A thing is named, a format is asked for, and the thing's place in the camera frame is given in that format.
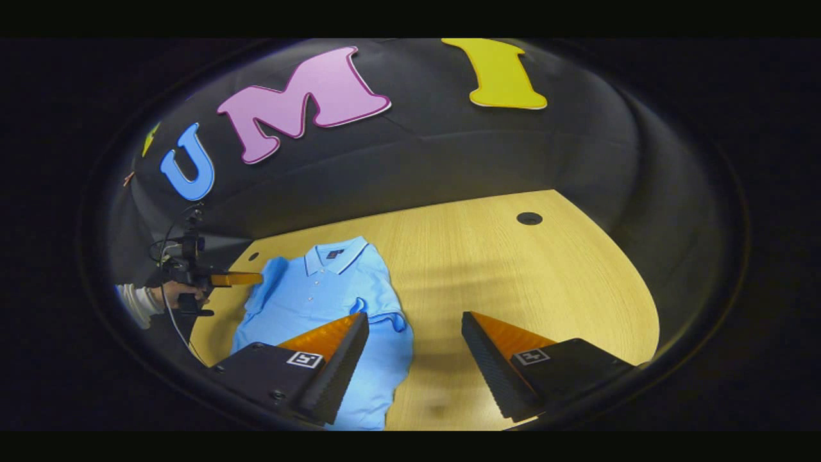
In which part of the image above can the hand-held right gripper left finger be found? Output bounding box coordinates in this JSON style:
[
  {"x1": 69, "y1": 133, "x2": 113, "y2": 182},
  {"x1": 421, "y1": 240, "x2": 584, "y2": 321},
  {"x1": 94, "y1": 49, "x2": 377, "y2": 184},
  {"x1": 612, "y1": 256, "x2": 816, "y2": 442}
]
[{"x1": 204, "y1": 312, "x2": 371, "y2": 426}]

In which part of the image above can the thin gripper cable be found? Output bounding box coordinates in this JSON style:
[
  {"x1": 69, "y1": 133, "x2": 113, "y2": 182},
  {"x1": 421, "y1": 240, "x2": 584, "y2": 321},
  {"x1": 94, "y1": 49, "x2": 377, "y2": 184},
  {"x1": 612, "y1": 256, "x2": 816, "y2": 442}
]
[{"x1": 159, "y1": 282, "x2": 207, "y2": 368}]

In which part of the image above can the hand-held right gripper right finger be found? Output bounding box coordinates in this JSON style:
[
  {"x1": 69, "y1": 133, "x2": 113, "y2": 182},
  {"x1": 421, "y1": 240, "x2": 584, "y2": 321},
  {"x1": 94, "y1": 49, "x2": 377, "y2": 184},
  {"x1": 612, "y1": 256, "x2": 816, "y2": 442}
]
[{"x1": 461, "y1": 311, "x2": 650, "y2": 424}]

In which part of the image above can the light blue T-shirt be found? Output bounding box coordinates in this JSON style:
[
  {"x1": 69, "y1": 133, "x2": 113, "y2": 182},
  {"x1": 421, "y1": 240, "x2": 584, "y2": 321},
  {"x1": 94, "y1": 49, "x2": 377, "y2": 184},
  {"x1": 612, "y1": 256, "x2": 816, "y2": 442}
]
[{"x1": 230, "y1": 235, "x2": 414, "y2": 431}]

